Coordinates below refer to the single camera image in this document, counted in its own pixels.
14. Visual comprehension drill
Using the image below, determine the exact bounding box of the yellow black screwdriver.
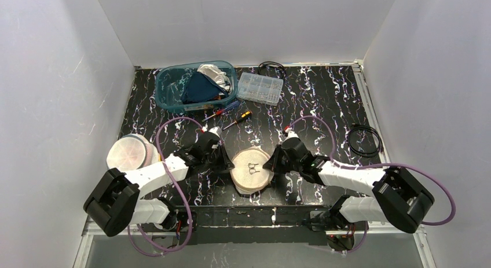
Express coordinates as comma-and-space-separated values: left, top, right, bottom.
222, 111, 252, 130

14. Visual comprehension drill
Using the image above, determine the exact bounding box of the white cloth in bin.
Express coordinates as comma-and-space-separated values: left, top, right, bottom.
197, 64, 232, 93

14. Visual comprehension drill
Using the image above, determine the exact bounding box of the dark blue lace bra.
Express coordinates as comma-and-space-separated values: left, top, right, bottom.
181, 72, 229, 104

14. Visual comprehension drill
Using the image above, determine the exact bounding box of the black cable coil right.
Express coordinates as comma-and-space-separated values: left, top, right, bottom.
347, 124, 383, 158

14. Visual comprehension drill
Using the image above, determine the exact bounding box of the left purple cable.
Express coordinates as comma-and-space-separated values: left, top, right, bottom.
127, 117, 206, 258

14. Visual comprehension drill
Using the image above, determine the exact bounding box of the black cable coil rear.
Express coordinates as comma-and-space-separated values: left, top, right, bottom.
257, 61, 287, 79

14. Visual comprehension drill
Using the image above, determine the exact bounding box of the clear plastic screw box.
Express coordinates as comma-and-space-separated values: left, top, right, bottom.
236, 72, 284, 106

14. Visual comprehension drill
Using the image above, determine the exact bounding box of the red blue screwdriver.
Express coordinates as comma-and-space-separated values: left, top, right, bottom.
202, 101, 241, 122

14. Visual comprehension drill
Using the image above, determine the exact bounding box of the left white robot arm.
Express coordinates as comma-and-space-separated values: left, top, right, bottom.
83, 127, 234, 237

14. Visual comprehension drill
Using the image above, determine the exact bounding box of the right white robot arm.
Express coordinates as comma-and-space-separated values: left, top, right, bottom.
263, 137, 435, 233

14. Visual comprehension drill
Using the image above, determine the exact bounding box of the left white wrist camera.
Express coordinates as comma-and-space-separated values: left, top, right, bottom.
201, 127, 222, 138

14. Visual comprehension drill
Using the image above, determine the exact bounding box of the black cable coil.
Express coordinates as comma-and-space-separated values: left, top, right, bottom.
347, 124, 383, 158
257, 61, 287, 79

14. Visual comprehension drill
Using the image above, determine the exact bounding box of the teal plastic bin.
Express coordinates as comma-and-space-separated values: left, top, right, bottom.
155, 61, 238, 113

